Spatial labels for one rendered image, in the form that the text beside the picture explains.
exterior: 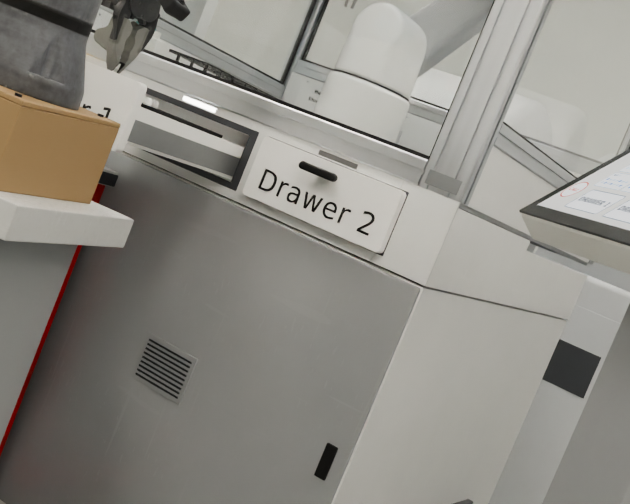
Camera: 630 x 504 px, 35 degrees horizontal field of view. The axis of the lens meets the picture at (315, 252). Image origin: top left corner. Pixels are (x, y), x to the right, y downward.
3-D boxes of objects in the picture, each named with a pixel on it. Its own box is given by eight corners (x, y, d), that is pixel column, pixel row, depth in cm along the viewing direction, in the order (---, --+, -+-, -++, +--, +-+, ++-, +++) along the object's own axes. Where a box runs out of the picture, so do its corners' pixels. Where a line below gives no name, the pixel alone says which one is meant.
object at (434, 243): (424, 286, 161) (460, 202, 160) (5, 98, 209) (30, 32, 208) (568, 319, 245) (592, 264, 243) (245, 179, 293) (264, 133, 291)
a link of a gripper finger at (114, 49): (90, 63, 169) (111, 12, 168) (115, 74, 166) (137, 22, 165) (78, 57, 166) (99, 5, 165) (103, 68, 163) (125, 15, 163)
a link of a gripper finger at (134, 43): (107, 69, 172) (125, 18, 171) (132, 79, 170) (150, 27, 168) (95, 65, 170) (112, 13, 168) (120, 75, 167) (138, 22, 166)
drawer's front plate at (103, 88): (115, 151, 150) (141, 83, 150) (-12, 94, 164) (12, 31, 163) (122, 154, 152) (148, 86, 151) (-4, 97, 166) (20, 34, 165)
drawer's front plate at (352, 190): (377, 254, 164) (403, 191, 163) (240, 193, 177) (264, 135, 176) (382, 255, 165) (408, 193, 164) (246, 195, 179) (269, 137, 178)
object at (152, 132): (118, 141, 153) (133, 104, 152) (6, 92, 165) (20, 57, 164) (254, 187, 188) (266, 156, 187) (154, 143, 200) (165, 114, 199)
